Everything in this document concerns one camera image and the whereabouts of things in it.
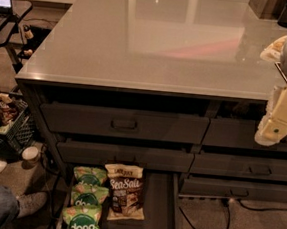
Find top right drawer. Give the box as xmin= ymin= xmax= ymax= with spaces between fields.
xmin=202 ymin=118 xmax=287 ymax=152

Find green dang bag back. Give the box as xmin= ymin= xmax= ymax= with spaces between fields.
xmin=73 ymin=166 xmax=107 ymax=186

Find top left drawer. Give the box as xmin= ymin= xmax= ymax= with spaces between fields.
xmin=40 ymin=103 xmax=209 ymax=144

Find grey counter cabinet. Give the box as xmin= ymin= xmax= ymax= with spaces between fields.
xmin=6 ymin=0 xmax=287 ymax=200

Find wooden block on counter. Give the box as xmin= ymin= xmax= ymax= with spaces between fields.
xmin=248 ymin=0 xmax=286 ymax=20

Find white paper cup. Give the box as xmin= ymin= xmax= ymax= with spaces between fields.
xmin=21 ymin=146 xmax=41 ymax=165

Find black floor cable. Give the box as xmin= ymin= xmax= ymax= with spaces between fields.
xmin=176 ymin=193 xmax=287 ymax=229

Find green dang bag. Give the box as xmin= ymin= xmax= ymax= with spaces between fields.
xmin=73 ymin=166 xmax=107 ymax=186
xmin=70 ymin=184 xmax=109 ymax=206
xmin=62 ymin=205 xmax=102 ymax=229

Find green dang bag front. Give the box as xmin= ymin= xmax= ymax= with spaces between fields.
xmin=62 ymin=205 xmax=102 ymax=229

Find black plastic crate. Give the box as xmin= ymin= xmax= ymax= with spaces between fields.
xmin=0 ymin=93 xmax=36 ymax=160

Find brown sea salt chip bag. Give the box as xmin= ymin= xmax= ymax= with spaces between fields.
xmin=105 ymin=163 xmax=145 ymax=221

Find checkered marker board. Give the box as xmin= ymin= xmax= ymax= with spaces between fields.
xmin=274 ymin=62 xmax=287 ymax=84

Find middle left drawer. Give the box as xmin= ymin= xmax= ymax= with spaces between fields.
xmin=57 ymin=140 xmax=194 ymax=172

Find bottom right drawer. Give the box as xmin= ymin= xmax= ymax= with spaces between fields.
xmin=179 ymin=177 xmax=287 ymax=202

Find black side table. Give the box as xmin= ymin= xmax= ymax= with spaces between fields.
xmin=0 ymin=0 xmax=33 ymax=73

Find snack bags in crate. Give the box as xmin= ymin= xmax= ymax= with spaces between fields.
xmin=0 ymin=93 xmax=19 ymax=133

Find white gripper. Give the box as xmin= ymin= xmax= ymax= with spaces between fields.
xmin=254 ymin=35 xmax=287 ymax=147

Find middle right drawer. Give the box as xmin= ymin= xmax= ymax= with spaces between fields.
xmin=191 ymin=153 xmax=287 ymax=182

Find green dang bag middle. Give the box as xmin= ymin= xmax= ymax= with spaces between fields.
xmin=70 ymin=184 xmax=109 ymax=206

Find grey shoe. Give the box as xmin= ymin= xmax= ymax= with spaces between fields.
xmin=17 ymin=192 xmax=48 ymax=218

